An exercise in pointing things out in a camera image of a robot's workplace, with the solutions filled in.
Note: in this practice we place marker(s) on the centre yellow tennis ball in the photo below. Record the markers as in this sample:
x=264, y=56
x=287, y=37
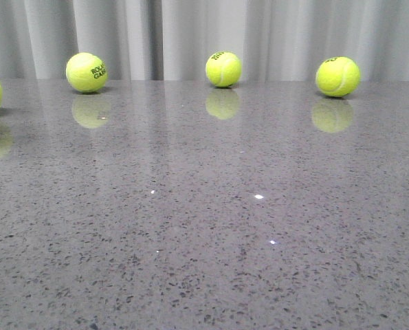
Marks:
x=223, y=69

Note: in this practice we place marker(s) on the right yellow tennis ball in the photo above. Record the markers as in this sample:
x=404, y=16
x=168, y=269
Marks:
x=337, y=76

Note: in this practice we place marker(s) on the grey pleated curtain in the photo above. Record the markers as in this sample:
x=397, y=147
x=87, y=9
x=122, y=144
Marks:
x=172, y=40

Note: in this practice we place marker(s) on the yellow ball Roland Garros print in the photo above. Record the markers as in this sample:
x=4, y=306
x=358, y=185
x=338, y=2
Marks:
x=86, y=72

